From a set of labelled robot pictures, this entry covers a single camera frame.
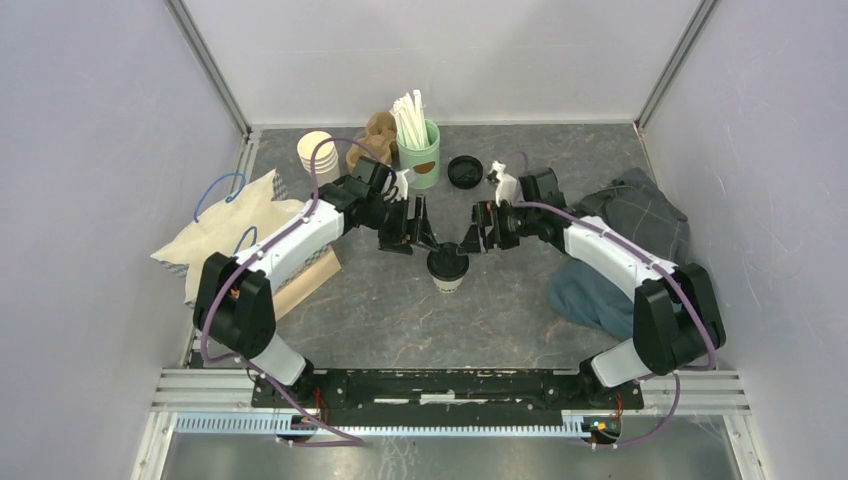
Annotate grey checked cloth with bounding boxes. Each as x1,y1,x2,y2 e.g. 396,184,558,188
574,167,691,264

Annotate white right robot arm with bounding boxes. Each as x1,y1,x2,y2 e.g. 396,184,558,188
451,162,726,408

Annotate white paper coffee cup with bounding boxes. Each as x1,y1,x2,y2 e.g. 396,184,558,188
432,275,464,293

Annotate black plastic cup lid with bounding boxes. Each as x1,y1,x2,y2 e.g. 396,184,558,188
426,242,470,282

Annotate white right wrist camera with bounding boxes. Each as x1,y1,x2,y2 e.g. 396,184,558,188
486,161,518,206

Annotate brown cardboard cup carrier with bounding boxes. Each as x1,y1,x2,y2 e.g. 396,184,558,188
346,111,398,173

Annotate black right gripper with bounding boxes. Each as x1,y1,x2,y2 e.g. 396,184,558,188
456,200,539,255

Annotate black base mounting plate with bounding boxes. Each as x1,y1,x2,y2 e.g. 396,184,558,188
288,368,645,428

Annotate teal blue cloth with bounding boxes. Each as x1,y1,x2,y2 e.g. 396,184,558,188
547,259,634,341

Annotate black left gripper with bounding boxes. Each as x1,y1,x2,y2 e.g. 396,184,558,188
365,195,439,257

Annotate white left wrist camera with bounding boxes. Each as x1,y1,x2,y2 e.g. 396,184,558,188
394,169,417,201

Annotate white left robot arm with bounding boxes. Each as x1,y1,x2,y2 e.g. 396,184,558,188
193,158,438,408

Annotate aluminium frame rail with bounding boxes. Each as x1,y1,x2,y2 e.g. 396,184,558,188
130,369,768,479

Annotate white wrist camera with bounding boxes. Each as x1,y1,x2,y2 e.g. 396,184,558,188
486,161,518,206
394,169,417,201

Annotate checkered paper takeout bag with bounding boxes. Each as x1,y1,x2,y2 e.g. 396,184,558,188
151,171,341,320

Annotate green straw holder cup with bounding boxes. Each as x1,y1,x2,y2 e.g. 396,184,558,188
397,119,441,190

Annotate stack of white paper cups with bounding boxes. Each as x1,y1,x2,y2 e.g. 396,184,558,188
297,131,341,186

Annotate black spare cup lid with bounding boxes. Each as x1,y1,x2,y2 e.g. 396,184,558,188
447,155,484,190

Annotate white paper-wrapped straws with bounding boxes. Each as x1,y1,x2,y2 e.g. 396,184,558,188
390,89,431,150

